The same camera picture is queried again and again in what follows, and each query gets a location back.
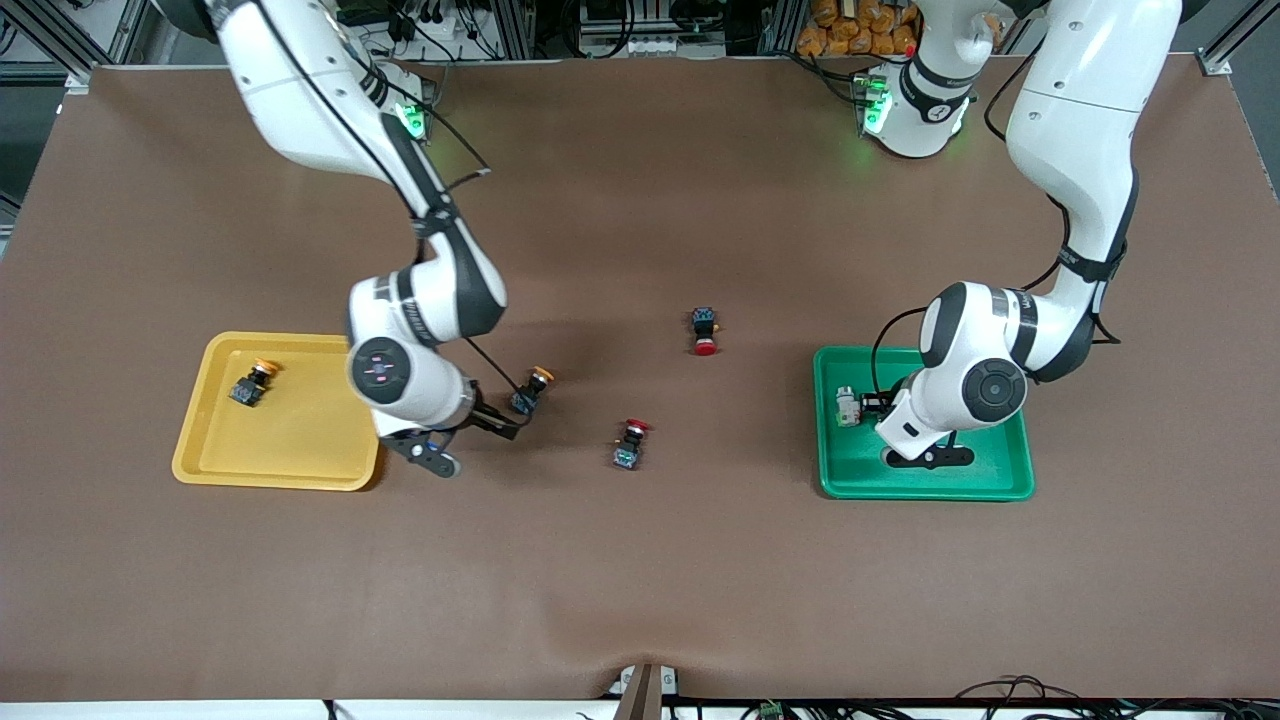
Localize yellow push button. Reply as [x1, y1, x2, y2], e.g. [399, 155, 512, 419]
[228, 358, 279, 408]
[511, 366, 558, 417]

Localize green plastic tray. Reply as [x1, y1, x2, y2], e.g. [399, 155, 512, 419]
[812, 346, 1036, 502]

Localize yellow plastic tray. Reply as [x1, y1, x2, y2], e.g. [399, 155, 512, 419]
[171, 331, 397, 492]

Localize orange snack bags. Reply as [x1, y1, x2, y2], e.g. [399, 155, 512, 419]
[797, 0, 919, 58]

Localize white power strip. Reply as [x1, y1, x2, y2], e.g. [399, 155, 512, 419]
[578, 33, 728, 59]

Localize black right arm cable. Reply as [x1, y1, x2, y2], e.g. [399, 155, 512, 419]
[330, 0, 526, 399]

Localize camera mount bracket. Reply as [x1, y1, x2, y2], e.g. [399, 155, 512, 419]
[608, 662, 681, 720]

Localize black cable bundle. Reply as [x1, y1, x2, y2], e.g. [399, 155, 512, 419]
[950, 675, 1280, 720]

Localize aluminium frame profile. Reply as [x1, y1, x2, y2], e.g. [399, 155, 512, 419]
[18, 0, 101, 96]
[1195, 0, 1280, 77]

